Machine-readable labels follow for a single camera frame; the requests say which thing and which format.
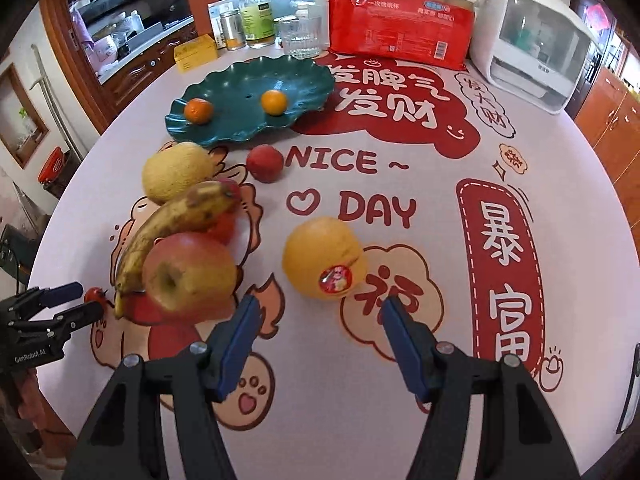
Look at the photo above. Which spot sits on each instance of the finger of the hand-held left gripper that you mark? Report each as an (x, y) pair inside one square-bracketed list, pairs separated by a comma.
[(80, 315), (62, 291)]

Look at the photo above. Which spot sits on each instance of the small dark red fruit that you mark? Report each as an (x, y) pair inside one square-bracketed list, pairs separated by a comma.
[(265, 162)]

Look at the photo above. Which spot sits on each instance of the pink hanging cloth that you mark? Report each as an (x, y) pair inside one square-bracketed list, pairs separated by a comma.
[(80, 25)]

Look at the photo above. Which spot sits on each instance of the red pack of paper cups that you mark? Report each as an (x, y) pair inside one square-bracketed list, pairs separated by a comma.
[(400, 15)]

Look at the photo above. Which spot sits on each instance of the large yellow orange with sticker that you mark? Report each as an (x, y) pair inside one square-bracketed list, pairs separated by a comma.
[(322, 255)]

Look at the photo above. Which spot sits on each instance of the spotted yellow banana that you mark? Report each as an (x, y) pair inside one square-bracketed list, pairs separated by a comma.
[(165, 230)]

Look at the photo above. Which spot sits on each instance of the red plastic basket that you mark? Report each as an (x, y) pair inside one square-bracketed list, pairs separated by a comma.
[(54, 165)]

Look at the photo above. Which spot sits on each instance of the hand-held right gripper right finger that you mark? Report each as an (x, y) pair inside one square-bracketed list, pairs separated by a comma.
[(405, 340)]

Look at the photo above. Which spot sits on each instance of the red and yellow apple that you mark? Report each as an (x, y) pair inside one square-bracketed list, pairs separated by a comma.
[(190, 275)]

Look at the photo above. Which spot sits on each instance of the white countertop appliance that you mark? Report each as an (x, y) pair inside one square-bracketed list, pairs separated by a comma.
[(535, 35)]

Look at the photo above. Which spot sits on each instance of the ribbed glass tumbler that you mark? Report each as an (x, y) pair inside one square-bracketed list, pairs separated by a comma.
[(300, 37)]

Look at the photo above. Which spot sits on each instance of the white carton box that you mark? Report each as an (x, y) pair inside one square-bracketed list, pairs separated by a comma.
[(216, 15)]

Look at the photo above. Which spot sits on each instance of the yellow cardboard box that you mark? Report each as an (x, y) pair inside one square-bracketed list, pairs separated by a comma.
[(195, 52)]

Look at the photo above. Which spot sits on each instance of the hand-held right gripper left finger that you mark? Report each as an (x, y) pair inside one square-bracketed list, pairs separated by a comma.
[(240, 340)]

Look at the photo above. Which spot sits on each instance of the dark green leaf-shaped plate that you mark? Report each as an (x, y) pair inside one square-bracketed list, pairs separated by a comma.
[(240, 110)]

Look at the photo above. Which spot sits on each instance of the wooden kitchen cabinet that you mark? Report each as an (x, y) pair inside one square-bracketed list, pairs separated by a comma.
[(145, 60)]

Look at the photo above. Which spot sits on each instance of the cherry tomato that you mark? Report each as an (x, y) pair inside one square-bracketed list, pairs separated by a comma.
[(93, 294)]

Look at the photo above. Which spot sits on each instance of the round yellow pear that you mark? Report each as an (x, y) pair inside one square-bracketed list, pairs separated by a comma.
[(175, 172)]

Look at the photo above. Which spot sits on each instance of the glass bottle with green label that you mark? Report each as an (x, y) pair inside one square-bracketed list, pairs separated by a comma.
[(256, 12)]

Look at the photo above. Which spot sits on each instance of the small tangerine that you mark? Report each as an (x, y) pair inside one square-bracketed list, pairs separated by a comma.
[(197, 110), (273, 101)]

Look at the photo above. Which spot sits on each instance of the red wall decoration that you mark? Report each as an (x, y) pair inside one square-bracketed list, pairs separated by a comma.
[(599, 17)]

